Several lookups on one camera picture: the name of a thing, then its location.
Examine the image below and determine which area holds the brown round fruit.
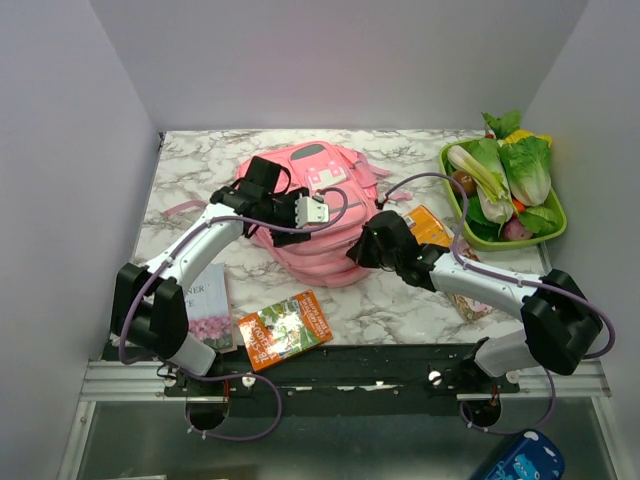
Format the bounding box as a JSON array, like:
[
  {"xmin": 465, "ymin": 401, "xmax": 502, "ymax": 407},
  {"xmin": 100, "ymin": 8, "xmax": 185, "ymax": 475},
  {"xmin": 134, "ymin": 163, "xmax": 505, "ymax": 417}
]
[{"xmin": 452, "ymin": 170, "xmax": 477, "ymax": 197}]

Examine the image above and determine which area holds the purple cable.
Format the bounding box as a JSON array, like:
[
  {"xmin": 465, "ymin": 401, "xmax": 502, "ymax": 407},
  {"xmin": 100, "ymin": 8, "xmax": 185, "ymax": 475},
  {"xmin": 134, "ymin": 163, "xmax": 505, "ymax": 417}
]
[
  {"xmin": 117, "ymin": 187, "xmax": 350, "ymax": 442},
  {"xmin": 377, "ymin": 172, "xmax": 617, "ymax": 435}
]

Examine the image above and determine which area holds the orange card packet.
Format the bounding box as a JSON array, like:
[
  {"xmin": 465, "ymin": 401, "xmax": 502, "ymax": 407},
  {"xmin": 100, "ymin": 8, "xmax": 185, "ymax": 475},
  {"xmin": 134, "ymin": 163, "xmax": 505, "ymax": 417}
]
[{"xmin": 403, "ymin": 205, "xmax": 452, "ymax": 247}]

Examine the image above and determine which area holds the brown illustrated notebook packet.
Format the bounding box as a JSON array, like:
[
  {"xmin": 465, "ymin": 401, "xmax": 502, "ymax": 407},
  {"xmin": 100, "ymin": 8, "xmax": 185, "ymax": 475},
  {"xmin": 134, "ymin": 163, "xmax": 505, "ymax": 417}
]
[{"xmin": 446, "ymin": 239, "xmax": 494, "ymax": 323}]

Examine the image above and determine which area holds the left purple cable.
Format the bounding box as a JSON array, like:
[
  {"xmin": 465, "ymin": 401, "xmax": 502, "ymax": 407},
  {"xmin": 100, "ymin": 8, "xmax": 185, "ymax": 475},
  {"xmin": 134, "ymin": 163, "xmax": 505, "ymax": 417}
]
[{"xmin": 117, "ymin": 187, "xmax": 350, "ymax": 442}]

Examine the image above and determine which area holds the pink student backpack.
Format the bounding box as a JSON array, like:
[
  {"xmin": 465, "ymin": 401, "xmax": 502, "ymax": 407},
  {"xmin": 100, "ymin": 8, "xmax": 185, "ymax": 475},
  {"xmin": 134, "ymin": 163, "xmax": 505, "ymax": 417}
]
[{"xmin": 162, "ymin": 142, "xmax": 391, "ymax": 289}]

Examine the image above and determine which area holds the purple pink radish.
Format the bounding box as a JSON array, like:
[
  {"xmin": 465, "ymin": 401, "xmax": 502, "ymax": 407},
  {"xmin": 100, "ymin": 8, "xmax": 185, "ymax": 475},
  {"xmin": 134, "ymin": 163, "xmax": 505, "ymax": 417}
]
[{"xmin": 502, "ymin": 217, "xmax": 533, "ymax": 242}]

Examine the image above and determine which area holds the green lettuce head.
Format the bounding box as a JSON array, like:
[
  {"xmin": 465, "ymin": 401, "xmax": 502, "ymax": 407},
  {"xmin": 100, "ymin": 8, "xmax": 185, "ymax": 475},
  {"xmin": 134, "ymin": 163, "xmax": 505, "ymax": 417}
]
[{"xmin": 499, "ymin": 136, "xmax": 552, "ymax": 206}]

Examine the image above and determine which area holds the blue dinosaur pencil case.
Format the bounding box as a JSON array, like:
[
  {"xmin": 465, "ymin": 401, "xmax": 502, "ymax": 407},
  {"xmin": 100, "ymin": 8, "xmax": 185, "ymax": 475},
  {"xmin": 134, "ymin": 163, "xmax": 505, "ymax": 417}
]
[{"xmin": 471, "ymin": 430, "xmax": 566, "ymax": 480}]

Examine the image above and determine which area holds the black mounting rail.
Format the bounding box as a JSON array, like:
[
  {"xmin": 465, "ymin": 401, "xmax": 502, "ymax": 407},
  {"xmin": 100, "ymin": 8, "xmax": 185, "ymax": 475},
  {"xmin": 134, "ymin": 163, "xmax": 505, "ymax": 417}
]
[{"xmin": 102, "ymin": 342, "xmax": 521, "ymax": 419}]

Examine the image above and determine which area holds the Designer Fate flower book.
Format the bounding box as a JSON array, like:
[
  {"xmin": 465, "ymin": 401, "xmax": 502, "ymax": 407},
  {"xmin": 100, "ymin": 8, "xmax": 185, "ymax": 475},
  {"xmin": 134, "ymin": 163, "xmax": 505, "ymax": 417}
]
[{"xmin": 185, "ymin": 263, "xmax": 236, "ymax": 353}]

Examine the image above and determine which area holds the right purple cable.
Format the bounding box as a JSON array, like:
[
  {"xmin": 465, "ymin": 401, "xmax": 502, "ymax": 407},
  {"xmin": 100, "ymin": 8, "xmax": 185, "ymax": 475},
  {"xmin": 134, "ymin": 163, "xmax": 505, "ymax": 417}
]
[{"xmin": 377, "ymin": 172, "xmax": 617, "ymax": 435}]

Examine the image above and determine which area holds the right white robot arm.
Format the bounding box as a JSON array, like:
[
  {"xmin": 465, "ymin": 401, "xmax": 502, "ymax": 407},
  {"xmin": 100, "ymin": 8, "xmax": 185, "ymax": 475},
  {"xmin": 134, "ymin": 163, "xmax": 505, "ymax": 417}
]
[{"xmin": 347, "ymin": 211, "xmax": 603, "ymax": 392}]

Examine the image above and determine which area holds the orange Treehouse book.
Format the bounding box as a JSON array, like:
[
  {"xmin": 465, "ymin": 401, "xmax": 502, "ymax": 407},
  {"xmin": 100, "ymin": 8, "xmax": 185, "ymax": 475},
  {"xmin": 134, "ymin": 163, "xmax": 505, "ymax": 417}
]
[{"xmin": 238, "ymin": 290, "xmax": 333, "ymax": 373}]

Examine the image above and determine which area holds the green vegetable tray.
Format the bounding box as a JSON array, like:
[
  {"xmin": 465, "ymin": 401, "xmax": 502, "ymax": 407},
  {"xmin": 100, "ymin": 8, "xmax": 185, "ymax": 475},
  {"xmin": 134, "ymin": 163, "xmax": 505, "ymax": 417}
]
[{"xmin": 439, "ymin": 142, "xmax": 568, "ymax": 251}]

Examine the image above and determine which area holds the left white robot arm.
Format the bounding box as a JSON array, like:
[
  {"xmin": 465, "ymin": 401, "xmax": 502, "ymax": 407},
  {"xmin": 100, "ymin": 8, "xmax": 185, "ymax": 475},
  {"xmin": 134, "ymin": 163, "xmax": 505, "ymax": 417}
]
[{"xmin": 110, "ymin": 157, "xmax": 310, "ymax": 395}]

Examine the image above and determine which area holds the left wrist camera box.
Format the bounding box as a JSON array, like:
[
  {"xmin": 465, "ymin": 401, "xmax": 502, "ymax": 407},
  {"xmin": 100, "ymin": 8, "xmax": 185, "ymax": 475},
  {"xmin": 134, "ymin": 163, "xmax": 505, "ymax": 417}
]
[{"xmin": 295, "ymin": 195, "xmax": 330, "ymax": 229}]

